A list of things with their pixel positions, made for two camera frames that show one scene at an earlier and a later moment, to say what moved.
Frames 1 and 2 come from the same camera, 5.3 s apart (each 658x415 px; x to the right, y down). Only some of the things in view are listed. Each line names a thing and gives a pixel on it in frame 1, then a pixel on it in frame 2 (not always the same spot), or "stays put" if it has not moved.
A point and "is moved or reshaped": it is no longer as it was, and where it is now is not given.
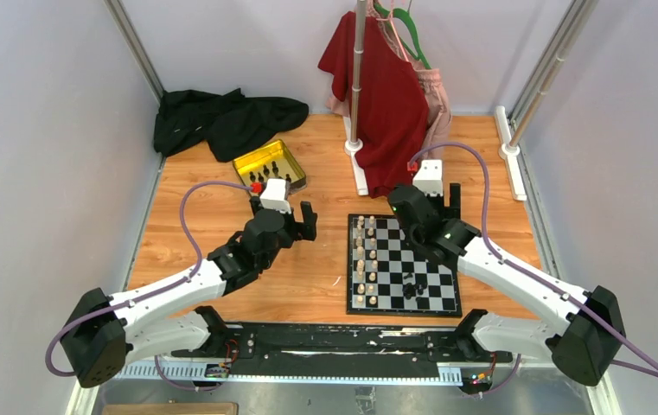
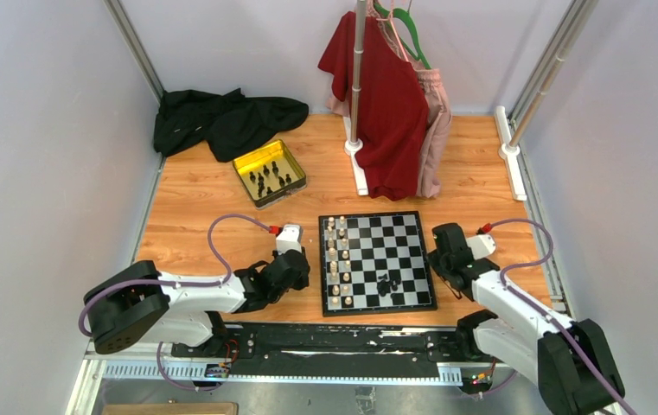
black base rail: x=293 y=349 stays put
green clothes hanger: x=415 y=47 stays put
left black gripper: x=309 y=219 to x=303 y=279
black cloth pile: x=235 y=126 stays put
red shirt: x=396 y=100 stays put
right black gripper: x=454 y=210 to x=433 y=258
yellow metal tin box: x=271 y=161 stays put
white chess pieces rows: x=367 y=265 to x=346 y=261
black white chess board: x=386 y=277 is moved or reshaped
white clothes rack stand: x=353 y=144 stays put
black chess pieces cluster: x=409 y=290 to x=384 y=286
